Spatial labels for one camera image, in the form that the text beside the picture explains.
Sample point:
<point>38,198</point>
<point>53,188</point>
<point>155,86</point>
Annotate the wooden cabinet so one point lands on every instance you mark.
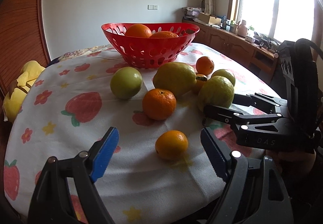
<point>227,42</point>

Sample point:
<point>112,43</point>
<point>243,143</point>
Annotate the white wall switch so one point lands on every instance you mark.
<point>152,7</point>

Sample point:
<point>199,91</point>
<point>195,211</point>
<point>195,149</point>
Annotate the person's right hand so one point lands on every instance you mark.
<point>292,162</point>

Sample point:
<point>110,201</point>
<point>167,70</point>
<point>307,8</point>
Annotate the black gadget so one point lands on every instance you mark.
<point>265,42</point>

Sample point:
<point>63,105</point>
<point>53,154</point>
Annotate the red perforated plastic basket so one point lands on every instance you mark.
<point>141,50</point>

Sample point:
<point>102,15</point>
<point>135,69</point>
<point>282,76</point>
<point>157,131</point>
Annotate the white strawberry print tablecloth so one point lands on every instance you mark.
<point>141,181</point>

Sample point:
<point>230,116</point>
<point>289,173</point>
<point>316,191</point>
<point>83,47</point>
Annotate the large yellow-green lemon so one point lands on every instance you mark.
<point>174,77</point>

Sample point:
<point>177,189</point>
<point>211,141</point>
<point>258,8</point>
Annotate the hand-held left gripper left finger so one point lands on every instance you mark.
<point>107,153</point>

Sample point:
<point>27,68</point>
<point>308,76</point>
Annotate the purple box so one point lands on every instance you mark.
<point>193,14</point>

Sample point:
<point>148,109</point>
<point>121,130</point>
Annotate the small white box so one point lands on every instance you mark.
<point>249,37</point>

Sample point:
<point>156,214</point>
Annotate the yellow plush toy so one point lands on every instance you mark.
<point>15,98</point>

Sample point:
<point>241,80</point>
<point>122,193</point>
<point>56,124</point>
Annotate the wooden headboard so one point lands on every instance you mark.
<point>20,25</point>

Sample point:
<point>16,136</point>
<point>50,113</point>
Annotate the floral blanket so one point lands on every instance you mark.
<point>75,53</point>

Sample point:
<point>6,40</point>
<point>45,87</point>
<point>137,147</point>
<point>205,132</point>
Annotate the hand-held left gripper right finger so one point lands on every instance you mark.
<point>214,153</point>

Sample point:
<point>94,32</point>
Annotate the green round fruit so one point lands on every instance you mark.
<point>225,75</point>
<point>215,93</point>
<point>126,82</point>

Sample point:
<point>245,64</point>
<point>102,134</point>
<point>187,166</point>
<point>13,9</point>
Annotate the large orange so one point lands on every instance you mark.
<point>164,35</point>
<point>138,31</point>

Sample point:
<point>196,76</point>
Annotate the small orange mandarin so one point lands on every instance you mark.
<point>171,144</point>
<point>159,104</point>
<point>199,85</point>
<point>205,65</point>

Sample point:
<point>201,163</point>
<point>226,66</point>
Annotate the pale plastic jug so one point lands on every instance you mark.
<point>242,28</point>

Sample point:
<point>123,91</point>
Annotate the folded patterned cloth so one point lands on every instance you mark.
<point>193,9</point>

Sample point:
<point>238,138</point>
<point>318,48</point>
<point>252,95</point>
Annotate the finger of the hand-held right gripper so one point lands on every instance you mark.
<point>252,100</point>
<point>219,113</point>

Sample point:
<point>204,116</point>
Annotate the open cardboard box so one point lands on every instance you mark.
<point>207,17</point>

